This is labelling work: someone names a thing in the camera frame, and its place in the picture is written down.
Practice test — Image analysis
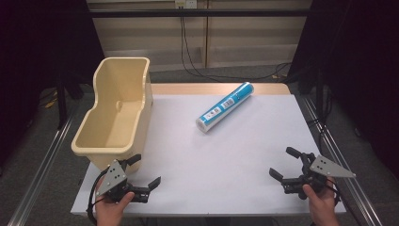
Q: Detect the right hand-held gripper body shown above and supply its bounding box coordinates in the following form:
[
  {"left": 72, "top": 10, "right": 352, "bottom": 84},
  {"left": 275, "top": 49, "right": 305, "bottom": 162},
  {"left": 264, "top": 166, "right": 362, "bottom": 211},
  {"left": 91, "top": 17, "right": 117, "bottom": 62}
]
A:
[{"left": 298, "top": 153, "right": 358, "bottom": 201}]

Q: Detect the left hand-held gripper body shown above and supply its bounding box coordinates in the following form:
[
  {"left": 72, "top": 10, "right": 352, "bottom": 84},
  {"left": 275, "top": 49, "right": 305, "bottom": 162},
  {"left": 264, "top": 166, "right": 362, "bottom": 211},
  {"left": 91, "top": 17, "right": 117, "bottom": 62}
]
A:
[{"left": 95, "top": 158, "right": 136, "bottom": 204}]

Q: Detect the cream plastic bin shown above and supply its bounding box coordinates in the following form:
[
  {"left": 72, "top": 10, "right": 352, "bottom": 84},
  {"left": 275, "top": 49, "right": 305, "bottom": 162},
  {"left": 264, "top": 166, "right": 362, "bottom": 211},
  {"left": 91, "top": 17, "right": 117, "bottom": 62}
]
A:
[{"left": 71, "top": 56, "right": 154, "bottom": 175}]

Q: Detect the blue roll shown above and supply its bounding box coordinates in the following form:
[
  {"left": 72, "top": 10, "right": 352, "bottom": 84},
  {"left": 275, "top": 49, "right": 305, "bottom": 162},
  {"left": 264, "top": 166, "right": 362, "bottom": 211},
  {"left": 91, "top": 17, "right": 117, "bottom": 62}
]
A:
[{"left": 195, "top": 81, "right": 256, "bottom": 135}]

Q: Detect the person's left hand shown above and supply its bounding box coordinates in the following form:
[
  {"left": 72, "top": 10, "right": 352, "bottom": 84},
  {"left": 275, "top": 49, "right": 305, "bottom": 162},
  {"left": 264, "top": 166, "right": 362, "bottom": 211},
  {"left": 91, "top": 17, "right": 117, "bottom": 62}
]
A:
[{"left": 94, "top": 180, "right": 136, "bottom": 219}]

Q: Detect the person's right hand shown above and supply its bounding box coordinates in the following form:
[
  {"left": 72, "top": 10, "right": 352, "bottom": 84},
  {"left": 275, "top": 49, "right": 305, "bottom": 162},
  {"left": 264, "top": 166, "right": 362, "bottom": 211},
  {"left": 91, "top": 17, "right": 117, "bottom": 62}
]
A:
[{"left": 302, "top": 176, "right": 339, "bottom": 218}]

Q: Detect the white table mat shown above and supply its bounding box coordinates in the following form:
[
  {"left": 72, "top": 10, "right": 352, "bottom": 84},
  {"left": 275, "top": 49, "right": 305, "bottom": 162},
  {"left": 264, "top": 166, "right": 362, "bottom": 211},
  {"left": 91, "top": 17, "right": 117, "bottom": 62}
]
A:
[{"left": 70, "top": 93, "right": 347, "bottom": 218}]

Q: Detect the black metal stand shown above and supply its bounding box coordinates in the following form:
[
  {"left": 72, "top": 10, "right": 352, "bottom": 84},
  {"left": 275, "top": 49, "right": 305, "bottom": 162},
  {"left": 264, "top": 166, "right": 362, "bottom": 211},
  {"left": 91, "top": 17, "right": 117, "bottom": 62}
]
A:
[
  {"left": 314, "top": 68, "right": 327, "bottom": 127},
  {"left": 56, "top": 71, "right": 70, "bottom": 130}
]

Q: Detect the dark curtain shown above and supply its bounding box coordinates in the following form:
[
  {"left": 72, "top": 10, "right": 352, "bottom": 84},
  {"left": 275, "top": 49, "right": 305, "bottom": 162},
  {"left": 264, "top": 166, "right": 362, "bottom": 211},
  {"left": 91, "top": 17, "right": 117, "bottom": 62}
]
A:
[
  {"left": 287, "top": 0, "right": 399, "bottom": 181},
  {"left": 0, "top": 0, "right": 105, "bottom": 169}
]

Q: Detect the metal floor rail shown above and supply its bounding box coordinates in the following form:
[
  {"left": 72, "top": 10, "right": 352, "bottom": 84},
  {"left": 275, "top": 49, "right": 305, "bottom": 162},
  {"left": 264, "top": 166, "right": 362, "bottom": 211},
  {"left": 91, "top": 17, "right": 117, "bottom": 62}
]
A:
[
  {"left": 300, "top": 94, "right": 384, "bottom": 226},
  {"left": 7, "top": 115, "right": 75, "bottom": 226}
]

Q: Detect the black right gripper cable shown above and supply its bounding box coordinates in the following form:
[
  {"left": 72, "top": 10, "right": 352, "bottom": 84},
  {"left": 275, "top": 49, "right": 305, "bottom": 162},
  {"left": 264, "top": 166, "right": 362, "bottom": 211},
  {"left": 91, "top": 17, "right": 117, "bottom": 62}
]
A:
[{"left": 326, "top": 180, "right": 343, "bottom": 207}]

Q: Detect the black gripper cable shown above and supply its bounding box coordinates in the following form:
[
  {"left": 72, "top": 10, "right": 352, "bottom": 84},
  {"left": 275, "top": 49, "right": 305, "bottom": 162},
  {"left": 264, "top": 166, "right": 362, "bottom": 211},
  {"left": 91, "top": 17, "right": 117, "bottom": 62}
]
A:
[
  {"left": 86, "top": 169, "right": 109, "bottom": 226},
  {"left": 326, "top": 180, "right": 343, "bottom": 207}
]

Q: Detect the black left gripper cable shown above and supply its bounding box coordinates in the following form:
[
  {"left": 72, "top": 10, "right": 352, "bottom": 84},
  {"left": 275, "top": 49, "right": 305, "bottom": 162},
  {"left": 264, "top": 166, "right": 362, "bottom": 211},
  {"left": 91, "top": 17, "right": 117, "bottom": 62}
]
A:
[{"left": 86, "top": 169, "right": 109, "bottom": 226}]

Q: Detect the yellow floor cable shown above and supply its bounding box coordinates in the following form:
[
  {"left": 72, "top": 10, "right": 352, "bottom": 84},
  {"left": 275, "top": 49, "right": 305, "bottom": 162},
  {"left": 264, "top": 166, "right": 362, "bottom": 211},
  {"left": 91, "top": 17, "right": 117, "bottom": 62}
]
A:
[{"left": 44, "top": 89, "right": 60, "bottom": 109}]

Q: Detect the black power cable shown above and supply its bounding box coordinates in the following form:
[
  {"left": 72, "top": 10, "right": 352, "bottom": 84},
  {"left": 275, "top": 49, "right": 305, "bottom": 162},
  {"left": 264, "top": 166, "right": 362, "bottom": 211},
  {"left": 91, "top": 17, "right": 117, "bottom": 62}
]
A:
[
  {"left": 179, "top": 7, "right": 294, "bottom": 83},
  {"left": 183, "top": 7, "right": 293, "bottom": 81}
]

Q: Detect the white wall socket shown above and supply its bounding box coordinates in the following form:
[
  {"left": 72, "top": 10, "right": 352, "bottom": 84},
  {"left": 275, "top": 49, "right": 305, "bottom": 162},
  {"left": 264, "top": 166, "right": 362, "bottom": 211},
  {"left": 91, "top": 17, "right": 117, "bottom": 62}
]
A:
[{"left": 174, "top": 0, "right": 199, "bottom": 9}]

